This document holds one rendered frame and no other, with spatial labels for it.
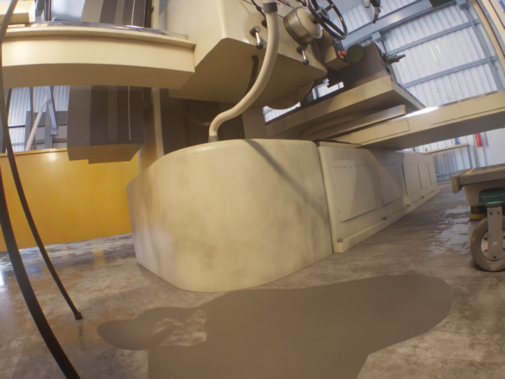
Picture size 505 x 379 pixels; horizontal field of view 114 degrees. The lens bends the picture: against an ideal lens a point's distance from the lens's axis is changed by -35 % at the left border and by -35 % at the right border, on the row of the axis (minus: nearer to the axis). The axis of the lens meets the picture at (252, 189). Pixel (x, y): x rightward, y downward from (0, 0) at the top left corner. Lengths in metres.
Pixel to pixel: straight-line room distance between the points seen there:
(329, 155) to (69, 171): 2.74
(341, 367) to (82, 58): 1.34
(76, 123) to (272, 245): 1.17
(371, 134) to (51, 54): 1.87
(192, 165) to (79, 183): 2.30
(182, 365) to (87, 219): 2.66
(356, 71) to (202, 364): 1.75
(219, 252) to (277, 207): 0.30
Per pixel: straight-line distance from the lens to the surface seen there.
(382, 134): 1.78
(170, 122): 1.57
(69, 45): 1.26
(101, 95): 1.56
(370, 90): 1.67
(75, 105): 1.53
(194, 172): 1.00
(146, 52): 1.29
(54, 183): 3.19
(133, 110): 1.55
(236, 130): 1.79
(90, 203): 3.15
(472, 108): 1.68
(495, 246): 0.89
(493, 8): 1.12
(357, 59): 1.83
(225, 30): 1.18
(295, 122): 1.98
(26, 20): 1.45
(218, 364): 0.60
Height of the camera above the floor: 0.35
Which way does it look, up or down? 2 degrees up
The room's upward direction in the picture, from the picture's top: 9 degrees counter-clockwise
